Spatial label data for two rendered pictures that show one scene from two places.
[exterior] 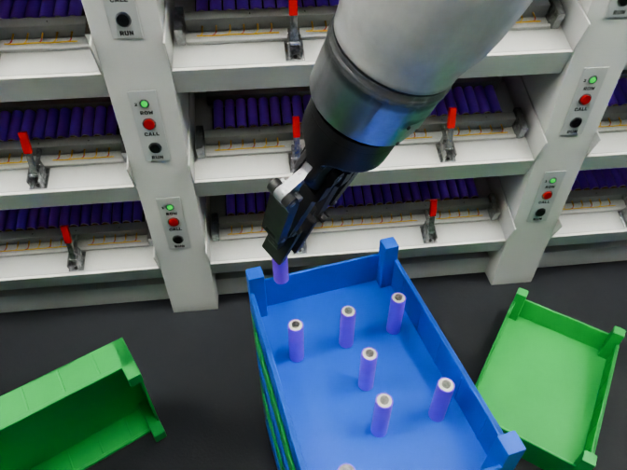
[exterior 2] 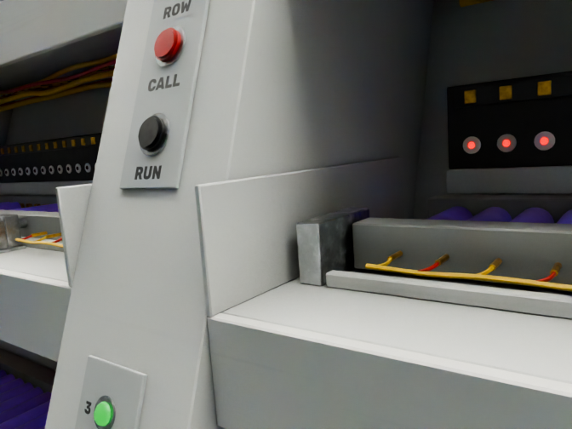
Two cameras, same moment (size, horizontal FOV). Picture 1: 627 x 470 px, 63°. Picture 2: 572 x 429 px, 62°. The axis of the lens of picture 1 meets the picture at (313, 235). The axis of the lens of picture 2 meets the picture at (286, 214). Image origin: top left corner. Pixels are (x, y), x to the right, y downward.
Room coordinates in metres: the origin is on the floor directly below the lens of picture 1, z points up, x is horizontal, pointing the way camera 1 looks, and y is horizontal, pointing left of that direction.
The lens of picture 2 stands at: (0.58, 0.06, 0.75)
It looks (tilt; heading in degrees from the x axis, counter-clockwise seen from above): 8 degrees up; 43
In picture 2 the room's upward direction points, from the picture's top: 8 degrees clockwise
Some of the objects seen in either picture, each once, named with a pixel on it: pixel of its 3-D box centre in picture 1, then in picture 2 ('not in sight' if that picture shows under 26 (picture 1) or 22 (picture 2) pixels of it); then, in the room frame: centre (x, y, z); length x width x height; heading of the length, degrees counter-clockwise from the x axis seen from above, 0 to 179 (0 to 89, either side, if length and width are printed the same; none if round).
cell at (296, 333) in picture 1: (296, 340); not in sight; (0.36, 0.02, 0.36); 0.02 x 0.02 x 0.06
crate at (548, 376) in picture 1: (545, 376); not in sight; (0.51, -0.42, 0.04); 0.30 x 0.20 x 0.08; 148
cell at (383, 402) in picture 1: (382, 415); not in sight; (0.26, -0.07, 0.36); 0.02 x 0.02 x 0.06
